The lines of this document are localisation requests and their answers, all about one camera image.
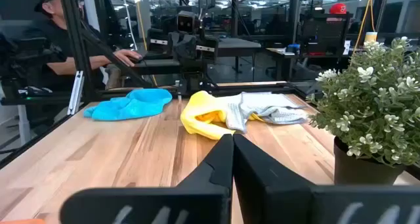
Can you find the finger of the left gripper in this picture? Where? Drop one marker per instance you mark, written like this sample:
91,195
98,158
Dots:
205,50
160,40

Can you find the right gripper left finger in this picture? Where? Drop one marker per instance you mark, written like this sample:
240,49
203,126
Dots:
183,204

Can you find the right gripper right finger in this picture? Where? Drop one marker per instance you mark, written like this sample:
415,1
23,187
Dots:
279,201

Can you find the yellow microfiber towel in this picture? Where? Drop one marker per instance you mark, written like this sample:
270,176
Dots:
210,116
197,100

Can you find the grey microfiber towel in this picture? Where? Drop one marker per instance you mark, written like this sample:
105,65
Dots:
262,105

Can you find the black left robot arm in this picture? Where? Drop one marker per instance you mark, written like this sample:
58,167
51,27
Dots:
193,79

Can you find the turquoise microfiber towel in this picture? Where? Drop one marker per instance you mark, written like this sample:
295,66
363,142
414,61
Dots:
131,105

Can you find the dark grey desk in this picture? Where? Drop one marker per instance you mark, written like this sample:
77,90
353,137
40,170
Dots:
157,66

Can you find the grey background table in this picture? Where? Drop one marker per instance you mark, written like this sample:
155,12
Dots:
236,43

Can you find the blue box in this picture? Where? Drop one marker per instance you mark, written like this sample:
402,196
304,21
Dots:
293,48

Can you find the silver aluminium bar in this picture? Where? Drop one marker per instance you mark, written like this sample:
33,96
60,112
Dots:
75,92

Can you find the person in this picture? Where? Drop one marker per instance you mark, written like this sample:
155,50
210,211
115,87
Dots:
52,8

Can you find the black cabinet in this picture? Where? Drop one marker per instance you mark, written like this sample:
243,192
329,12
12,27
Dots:
323,33

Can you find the red cap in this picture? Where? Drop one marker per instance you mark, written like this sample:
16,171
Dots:
338,8

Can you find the white sign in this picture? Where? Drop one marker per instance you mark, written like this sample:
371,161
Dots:
346,47

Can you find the potted plant in black pot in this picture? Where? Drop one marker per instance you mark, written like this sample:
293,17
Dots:
377,96

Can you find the pale yellow cup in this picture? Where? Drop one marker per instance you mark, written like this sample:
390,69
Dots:
370,36

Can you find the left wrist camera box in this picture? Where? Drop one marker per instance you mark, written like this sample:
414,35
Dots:
186,23

